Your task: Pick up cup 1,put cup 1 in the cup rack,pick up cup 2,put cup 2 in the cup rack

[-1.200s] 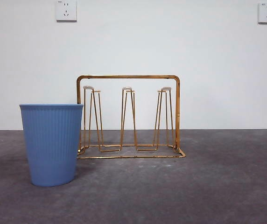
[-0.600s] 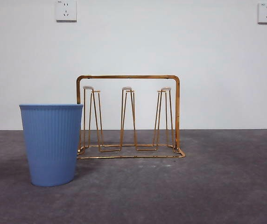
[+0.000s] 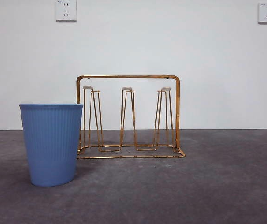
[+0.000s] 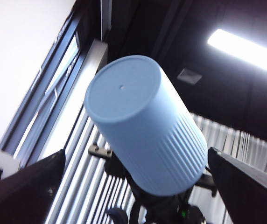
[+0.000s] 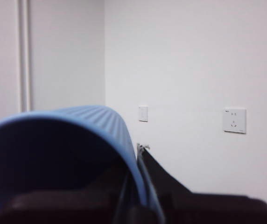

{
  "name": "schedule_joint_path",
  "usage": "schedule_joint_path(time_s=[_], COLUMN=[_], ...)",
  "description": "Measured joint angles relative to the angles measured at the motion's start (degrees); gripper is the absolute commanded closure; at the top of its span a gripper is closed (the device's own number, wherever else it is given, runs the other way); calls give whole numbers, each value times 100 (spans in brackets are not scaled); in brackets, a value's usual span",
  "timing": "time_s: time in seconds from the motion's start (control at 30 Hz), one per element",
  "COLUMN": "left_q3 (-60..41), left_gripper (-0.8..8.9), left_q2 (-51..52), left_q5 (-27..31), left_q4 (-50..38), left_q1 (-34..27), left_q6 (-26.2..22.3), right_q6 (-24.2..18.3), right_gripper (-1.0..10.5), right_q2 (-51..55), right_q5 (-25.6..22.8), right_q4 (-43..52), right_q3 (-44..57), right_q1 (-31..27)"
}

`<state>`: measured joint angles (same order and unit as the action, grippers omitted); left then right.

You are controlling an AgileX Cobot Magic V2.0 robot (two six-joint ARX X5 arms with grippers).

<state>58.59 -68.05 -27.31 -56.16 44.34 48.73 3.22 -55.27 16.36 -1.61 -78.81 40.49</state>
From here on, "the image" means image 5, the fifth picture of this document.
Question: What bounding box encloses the white wall socket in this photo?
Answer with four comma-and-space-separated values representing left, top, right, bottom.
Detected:
223, 107, 246, 135

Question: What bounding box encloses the blue ribbed plastic cup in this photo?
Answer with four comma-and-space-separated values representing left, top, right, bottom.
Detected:
0, 105, 148, 224

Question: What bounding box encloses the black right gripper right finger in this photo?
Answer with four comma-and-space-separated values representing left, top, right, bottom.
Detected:
137, 142, 267, 224

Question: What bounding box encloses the white wall pipe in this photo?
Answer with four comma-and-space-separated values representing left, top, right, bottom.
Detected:
18, 0, 31, 112

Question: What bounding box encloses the white wall switch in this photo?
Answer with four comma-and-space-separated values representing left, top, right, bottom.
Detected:
138, 105, 148, 122

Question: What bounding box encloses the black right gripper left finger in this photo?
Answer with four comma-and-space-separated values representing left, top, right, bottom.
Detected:
0, 167, 135, 224

